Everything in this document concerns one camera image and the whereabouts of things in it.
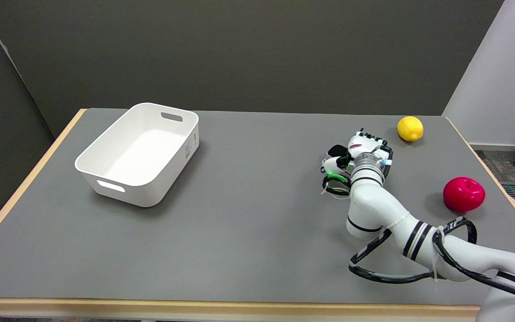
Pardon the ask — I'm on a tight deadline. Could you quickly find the long black arm cable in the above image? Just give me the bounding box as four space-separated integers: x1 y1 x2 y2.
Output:
348 216 515 301

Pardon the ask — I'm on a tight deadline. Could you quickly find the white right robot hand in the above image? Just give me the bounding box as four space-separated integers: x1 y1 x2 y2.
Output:
321 128 394 180

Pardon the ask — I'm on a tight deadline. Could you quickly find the grey table mat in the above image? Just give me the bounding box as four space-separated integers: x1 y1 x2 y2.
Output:
0 109 515 309

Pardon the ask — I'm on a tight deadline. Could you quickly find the black green wrist cable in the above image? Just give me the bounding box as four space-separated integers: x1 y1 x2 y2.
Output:
321 173 353 199

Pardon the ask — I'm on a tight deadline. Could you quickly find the red apple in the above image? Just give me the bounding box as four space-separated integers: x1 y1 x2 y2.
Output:
443 177 486 213

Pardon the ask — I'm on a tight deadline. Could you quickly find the white plastic storage bin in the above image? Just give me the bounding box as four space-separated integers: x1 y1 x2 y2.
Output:
74 102 200 208

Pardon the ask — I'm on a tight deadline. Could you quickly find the yellow lemon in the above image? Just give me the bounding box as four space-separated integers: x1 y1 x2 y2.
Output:
397 116 424 142

